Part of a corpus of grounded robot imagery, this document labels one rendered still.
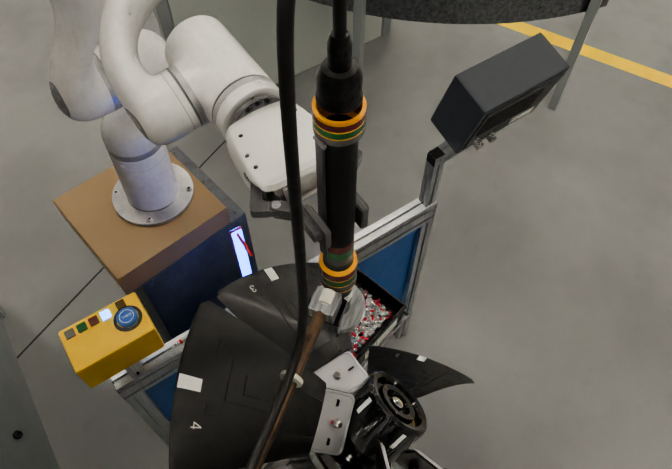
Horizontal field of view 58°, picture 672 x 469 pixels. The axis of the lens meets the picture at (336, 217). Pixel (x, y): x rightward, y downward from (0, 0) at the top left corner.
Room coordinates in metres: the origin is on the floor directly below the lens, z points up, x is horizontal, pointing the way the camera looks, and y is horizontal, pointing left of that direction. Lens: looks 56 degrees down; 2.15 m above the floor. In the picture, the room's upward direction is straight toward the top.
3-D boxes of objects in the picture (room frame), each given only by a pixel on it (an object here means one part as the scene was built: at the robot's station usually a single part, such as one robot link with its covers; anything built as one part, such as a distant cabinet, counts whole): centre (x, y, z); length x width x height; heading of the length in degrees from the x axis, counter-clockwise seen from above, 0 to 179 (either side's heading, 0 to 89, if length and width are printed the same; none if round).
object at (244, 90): (0.48, 0.09, 1.66); 0.09 x 0.03 x 0.08; 124
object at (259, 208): (0.38, 0.07, 1.66); 0.08 x 0.06 x 0.01; 155
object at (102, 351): (0.47, 0.44, 1.02); 0.16 x 0.10 x 0.11; 124
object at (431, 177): (0.93, -0.24, 0.96); 0.03 x 0.03 x 0.20; 34
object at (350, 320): (0.33, 0.00, 1.50); 0.09 x 0.07 x 0.10; 159
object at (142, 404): (0.45, 0.47, 0.39); 0.04 x 0.04 x 0.78; 34
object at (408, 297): (0.93, -0.24, 0.39); 0.04 x 0.04 x 0.78; 34
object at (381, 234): (0.69, 0.12, 0.82); 0.90 x 0.04 x 0.08; 124
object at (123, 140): (0.88, 0.40, 1.30); 0.19 x 0.12 x 0.24; 131
